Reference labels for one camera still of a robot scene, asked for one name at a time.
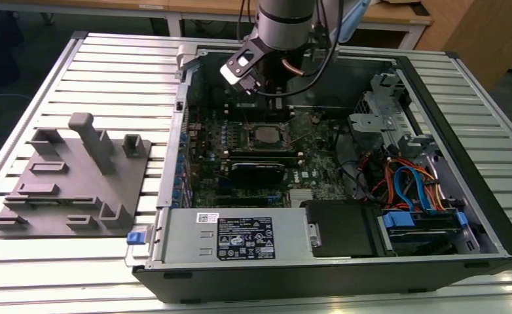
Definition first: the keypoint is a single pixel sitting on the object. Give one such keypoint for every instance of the metal locking lever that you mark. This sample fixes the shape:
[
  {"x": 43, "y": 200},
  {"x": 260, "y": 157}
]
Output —
[{"x": 301, "y": 136}]

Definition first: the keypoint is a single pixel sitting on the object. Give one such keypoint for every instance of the wooden cabinet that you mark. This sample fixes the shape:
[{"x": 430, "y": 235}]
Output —
[{"x": 492, "y": 32}]

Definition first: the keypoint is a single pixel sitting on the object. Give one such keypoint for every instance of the silver power supply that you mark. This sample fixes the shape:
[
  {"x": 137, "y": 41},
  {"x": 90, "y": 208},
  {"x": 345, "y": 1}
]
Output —
[{"x": 186, "y": 235}]

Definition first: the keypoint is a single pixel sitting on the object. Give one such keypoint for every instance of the hard disk in blue carrier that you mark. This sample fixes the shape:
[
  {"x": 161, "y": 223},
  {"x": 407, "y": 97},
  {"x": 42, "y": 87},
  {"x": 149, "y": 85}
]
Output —
[{"x": 397, "y": 219}]

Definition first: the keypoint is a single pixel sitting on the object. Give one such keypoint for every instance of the black plastic shroud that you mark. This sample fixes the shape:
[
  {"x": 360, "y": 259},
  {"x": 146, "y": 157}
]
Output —
[{"x": 344, "y": 229}]

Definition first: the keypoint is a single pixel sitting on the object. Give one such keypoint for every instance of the green motherboard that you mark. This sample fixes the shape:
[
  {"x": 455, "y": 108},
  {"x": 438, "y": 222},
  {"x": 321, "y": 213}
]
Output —
[{"x": 317, "y": 163}]

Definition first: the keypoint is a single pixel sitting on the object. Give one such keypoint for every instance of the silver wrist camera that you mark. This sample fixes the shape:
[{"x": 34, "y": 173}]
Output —
[{"x": 238, "y": 65}]

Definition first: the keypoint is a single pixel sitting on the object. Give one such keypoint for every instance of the silver heatsink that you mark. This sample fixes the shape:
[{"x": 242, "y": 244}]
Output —
[{"x": 300, "y": 194}]

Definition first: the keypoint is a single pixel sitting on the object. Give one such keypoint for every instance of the silver CPU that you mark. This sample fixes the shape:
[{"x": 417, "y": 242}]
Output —
[{"x": 268, "y": 134}]

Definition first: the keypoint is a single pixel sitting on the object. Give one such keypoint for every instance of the pale blue teach pendant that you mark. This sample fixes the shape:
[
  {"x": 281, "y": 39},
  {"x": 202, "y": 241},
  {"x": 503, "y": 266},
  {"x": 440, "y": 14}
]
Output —
[{"x": 352, "y": 23}]

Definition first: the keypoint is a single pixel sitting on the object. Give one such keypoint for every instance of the blue case latch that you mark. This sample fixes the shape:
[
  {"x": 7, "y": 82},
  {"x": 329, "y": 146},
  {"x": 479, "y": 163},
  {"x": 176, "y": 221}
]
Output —
[{"x": 134, "y": 238}]

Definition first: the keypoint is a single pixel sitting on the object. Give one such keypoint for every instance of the black RAM stick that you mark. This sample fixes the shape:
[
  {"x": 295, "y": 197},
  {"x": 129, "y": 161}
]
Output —
[
  {"x": 265, "y": 152},
  {"x": 265, "y": 158}
]

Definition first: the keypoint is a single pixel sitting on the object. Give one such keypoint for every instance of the black PC case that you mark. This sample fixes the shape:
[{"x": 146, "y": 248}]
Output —
[{"x": 282, "y": 284}]

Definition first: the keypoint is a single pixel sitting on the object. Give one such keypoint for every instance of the grey parts rack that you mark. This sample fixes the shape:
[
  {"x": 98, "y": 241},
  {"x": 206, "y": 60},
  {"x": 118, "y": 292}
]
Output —
[{"x": 81, "y": 183}]

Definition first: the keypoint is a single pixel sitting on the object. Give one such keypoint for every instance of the CPU socket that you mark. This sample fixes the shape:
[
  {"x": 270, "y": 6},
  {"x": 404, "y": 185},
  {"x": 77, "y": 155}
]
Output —
[{"x": 252, "y": 137}]

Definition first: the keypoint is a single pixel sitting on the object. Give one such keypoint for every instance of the RAM stick with white label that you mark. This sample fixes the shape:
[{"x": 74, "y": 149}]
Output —
[{"x": 246, "y": 105}]

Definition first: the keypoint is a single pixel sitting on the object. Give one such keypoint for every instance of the metal drive cage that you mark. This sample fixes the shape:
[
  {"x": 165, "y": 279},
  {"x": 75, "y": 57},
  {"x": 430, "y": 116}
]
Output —
[{"x": 387, "y": 108}]

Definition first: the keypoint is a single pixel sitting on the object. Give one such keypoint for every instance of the black graphics card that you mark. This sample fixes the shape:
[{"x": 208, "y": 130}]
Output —
[{"x": 256, "y": 173}]

